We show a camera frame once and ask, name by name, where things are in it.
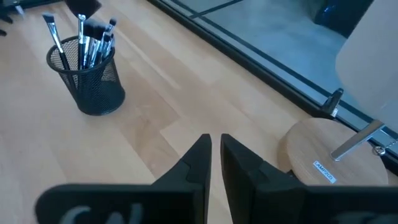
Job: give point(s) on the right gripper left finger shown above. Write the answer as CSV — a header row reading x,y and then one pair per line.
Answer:
x,y
174,199

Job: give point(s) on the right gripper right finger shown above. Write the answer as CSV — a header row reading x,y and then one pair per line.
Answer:
x,y
280,202

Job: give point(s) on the black mesh pencil cup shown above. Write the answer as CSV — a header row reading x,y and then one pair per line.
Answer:
x,y
96,93

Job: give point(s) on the small black makeup brush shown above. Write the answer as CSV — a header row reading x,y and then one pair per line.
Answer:
x,y
112,41
106,37

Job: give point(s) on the flat-top makeup brush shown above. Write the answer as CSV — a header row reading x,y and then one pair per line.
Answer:
x,y
100,29

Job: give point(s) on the thin black makeup brush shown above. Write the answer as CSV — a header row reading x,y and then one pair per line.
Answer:
x,y
112,21

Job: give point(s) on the large round-head makeup brush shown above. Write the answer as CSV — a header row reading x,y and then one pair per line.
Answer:
x,y
89,28

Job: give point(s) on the angled-head black makeup brush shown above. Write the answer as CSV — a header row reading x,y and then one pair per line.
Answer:
x,y
56,35

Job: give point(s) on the fan makeup brush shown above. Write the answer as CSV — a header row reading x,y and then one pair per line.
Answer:
x,y
82,7

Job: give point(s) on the white shade wooden base lamp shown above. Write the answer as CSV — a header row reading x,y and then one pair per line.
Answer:
x,y
311,146

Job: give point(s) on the black bag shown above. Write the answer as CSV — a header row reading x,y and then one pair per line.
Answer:
x,y
342,15

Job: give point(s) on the black frame clamp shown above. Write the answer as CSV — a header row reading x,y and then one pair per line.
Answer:
x,y
333,101

